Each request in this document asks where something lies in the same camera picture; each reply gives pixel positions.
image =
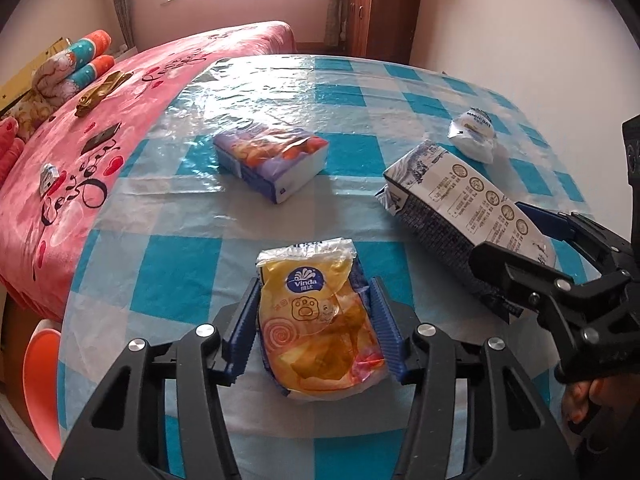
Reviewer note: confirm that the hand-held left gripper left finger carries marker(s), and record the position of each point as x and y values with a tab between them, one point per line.
240	340

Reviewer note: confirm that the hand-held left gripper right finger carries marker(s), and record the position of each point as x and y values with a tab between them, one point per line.
387	335

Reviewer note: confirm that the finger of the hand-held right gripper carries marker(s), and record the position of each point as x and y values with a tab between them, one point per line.
515	275
550	222

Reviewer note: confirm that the yellow tissue packet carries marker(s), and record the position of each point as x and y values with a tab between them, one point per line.
310	320

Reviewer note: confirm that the person's right hand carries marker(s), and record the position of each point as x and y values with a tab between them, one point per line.
575	405

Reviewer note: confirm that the blue checkered plastic tablecloth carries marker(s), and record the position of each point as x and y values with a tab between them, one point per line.
175	270

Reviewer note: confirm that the small white snack packet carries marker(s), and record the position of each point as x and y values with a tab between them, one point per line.
472	132

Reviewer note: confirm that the blue orange tissue pack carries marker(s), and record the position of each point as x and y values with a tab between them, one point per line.
270	155

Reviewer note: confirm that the orange plastic chair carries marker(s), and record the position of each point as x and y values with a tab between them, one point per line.
42	390

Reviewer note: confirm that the pink printed bed blanket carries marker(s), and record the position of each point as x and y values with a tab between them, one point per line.
20	240

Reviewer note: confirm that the black smartphone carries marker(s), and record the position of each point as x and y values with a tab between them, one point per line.
102	136

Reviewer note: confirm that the small silver packet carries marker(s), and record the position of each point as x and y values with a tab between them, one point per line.
49	180

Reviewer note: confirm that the brown wooden cabinet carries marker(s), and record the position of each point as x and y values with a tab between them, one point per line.
385	15

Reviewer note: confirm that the gold crumpled cloth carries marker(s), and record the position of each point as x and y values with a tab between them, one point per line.
100	91

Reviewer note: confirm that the pink pillow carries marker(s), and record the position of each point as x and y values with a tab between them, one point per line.
11	160
7	130

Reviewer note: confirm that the patterned curtain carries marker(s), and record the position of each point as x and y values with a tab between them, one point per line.
336	10

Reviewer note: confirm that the beige floral quilt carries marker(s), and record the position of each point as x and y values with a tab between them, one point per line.
32	112

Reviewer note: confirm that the folded floral quilt orange teal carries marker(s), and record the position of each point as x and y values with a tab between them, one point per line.
85	55

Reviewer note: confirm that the yellow bed headboard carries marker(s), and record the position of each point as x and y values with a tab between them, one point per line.
25	80

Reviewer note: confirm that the grey curtain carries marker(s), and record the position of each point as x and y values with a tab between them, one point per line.
122	5

